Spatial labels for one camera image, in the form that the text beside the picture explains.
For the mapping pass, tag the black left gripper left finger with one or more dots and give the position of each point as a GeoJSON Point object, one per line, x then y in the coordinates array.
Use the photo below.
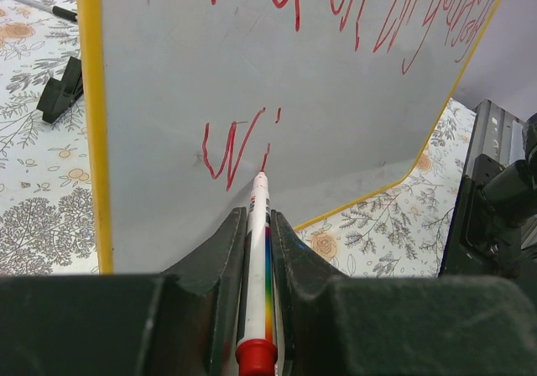
{"type": "Point", "coordinates": [181, 321]}

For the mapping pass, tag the wire whiteboard stand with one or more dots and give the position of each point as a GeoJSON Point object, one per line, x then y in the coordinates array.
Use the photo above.
{"type": "Point", "coordinates": [59, 95]}

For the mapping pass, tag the white red marker pen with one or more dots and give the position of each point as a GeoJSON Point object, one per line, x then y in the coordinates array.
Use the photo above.
{"type": "Point", "coordinates": [256, 350]}

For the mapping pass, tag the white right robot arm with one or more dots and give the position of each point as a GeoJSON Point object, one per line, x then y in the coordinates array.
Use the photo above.
{"type": "Point", "coordinates": [502, 199]}

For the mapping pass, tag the yellow framed whiteboard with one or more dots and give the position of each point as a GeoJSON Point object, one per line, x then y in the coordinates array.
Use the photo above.
{"type": "Point", "coordinates": [187, 100]}

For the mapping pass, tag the floral table mat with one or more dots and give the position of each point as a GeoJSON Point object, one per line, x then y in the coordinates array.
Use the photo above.
{"type": "Point", "coordinates": [47, 205]}

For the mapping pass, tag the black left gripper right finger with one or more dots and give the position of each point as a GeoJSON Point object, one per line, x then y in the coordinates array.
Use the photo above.
{"type": "Point", "coordinates": [334, 324]}

